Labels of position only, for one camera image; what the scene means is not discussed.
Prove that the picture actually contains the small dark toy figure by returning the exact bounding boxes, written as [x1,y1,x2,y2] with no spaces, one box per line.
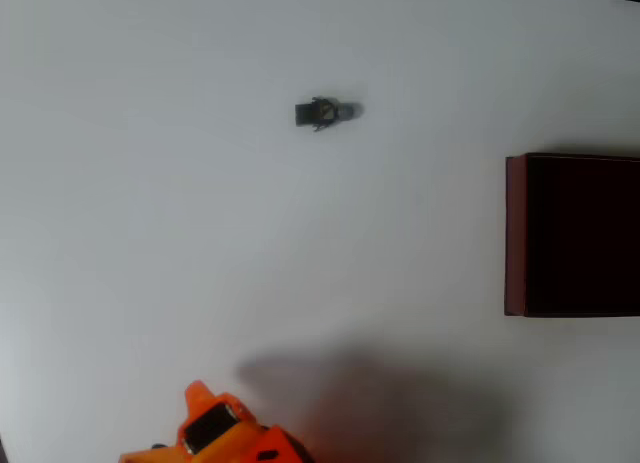
[294,96,363,134]

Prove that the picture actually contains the dark red open box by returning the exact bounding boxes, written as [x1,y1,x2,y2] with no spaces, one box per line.
[503,152,640,318]

